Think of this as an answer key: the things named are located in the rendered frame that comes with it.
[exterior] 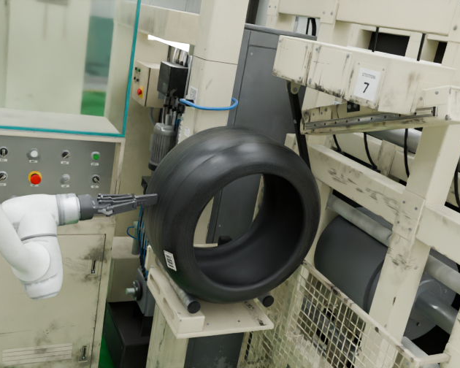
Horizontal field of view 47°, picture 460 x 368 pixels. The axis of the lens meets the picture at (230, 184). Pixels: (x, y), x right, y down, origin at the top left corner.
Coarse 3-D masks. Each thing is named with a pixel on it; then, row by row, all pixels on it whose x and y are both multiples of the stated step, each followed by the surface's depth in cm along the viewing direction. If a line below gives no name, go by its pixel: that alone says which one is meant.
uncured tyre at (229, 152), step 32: (224, 128) 173; (192, 160) 159; (224, 160) 156; (256, 160) 159; (288, 160) 164; (160, 192) 163; (192, 192) 154; (288, 192) 197; (160, 224) 159; (192, 224) 156; (256, 224) 201; (288, 224) 196; (160, 256) 164; (192, 256) 160; (224, 256) 199; (256, 256) 200; (288, 256) 179; (192, 288) 166; (224, 288) 169; (256, 288) 175
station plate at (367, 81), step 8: (360, 72) 149; (368, 72) 146; (376, 72) 143; (360, 80) 149; (368, 80) 146; (376, 80) 143; (360, 88) 149; (368, 88) 146; (376, 88) 143; (360, 96) 149; (368, 96) 146
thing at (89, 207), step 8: (80, 200) 150; (88, 200) 151; (96, 200) 156; (104, 200) 156; (80, 208) 150; (88, 208) 151; (96, 208) 151; (104, 208) 153; (80, 216) 151; (88, 216) 152
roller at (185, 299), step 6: (168, 276) 188; (174, 282) 183; (174, 288) 183; (180, 288) 178; (180, 294) 177; (186, 294) 175; (186, 300) 173; (192, 300) 171; (186, 306) 172; (192, 306) 171; (198, 306) 172; (192, 312) 171
